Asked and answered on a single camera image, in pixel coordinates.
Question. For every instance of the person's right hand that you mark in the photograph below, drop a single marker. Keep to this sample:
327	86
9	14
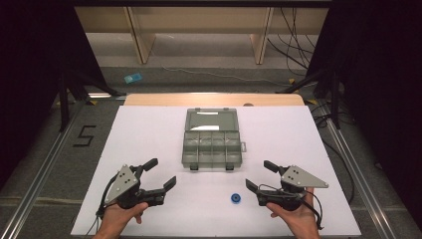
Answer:
300	220

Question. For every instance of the small blue round spool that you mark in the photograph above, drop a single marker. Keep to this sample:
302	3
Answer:
236	198

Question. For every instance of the aluminium floor rail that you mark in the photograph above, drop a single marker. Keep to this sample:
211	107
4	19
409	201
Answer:
43	169
360	179

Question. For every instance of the dark curtain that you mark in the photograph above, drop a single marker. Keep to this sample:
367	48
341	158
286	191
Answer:
381	83
36	66

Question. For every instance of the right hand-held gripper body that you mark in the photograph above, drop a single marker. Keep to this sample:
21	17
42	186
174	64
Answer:
292	189

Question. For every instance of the black metal stand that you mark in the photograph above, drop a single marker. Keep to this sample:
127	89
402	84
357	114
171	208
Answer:
335	99
63	99

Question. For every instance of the person's left hand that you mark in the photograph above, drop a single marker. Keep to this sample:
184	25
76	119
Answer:
116	219

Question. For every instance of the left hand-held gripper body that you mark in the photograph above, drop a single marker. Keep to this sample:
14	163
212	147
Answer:
124	186

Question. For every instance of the white table sheet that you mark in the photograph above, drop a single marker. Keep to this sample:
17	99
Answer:
159	132

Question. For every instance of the beige wooden desk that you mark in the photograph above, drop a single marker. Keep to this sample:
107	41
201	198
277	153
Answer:
202	20

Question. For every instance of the clear grey compartment box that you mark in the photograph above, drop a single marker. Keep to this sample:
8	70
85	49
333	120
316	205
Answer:
211	146

